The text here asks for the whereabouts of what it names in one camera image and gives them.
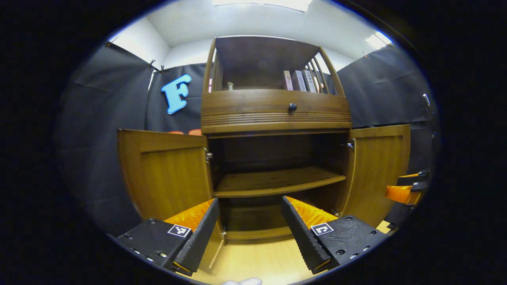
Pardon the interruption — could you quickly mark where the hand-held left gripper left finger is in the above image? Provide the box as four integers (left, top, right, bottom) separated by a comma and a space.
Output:
114, 198, 221, 277

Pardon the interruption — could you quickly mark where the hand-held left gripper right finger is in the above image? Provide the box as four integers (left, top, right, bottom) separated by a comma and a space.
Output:
281, 195, 389, 274

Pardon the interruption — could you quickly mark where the wooden shoe cabinet door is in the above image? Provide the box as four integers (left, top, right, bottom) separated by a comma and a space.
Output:
118, 129, 216, 222
340, 125, 412, 228

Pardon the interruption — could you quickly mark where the wooden double-door shoe cabinet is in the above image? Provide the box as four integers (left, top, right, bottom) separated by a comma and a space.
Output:
118, 36, 412, 245

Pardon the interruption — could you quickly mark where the wooden inner cabinet shelf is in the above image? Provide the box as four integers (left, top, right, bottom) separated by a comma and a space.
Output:
214, 166, 347, 198

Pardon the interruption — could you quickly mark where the small ceiling light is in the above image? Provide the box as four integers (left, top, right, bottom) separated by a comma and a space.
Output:
364, 32, 393, 50

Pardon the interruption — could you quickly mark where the black backdrop cloth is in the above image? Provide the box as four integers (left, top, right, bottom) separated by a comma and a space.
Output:
53, 42, 440, 238

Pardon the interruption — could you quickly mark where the grey book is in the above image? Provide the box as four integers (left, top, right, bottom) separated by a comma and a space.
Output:
291, 70, 307, 92

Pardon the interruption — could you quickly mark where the large ceiling light panel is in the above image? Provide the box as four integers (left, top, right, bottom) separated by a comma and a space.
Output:
213, 0, 311, 12

